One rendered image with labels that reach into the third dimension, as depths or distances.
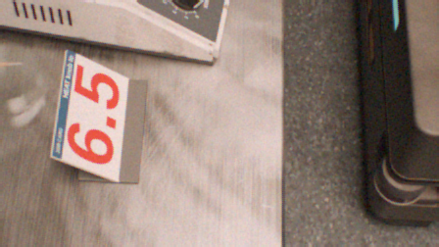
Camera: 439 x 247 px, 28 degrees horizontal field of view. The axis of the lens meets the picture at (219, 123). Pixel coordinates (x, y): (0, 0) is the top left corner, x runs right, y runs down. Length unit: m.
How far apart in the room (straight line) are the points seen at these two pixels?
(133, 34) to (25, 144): 0.12
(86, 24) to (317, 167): 0.88
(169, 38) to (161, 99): 0.05
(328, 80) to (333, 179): 0.20
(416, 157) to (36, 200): 0.68
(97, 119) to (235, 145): 0.11
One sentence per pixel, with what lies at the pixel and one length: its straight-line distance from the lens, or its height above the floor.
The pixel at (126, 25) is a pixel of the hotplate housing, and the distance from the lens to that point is 0.67.
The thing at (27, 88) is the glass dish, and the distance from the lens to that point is 0.70.
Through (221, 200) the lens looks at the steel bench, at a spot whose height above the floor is 0.75.
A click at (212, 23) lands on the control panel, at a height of 0.78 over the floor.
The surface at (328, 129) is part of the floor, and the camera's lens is 1.55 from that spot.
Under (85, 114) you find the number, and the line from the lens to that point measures 0.65.
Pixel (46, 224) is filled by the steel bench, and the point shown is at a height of 0.75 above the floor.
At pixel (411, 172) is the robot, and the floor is 0.25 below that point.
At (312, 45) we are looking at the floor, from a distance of 1.64.
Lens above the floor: 1.34
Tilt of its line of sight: 61 degrees down
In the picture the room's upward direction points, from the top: 6 degrees clockwise
